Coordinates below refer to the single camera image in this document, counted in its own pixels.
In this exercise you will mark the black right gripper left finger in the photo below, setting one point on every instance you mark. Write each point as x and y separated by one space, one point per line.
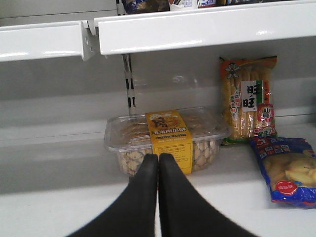
133 213

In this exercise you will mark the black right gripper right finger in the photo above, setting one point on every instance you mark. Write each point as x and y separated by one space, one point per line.
184 212

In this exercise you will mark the clear biscuit box yellow label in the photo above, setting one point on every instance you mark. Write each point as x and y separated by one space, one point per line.
192 135

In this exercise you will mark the blue potato chip bag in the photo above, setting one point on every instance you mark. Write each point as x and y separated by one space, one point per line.
288 166

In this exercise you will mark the yellow rice cracker bag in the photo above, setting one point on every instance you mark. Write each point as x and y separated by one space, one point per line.
247 98

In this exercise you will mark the white metal shelf unit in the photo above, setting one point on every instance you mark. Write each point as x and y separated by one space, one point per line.
67 66

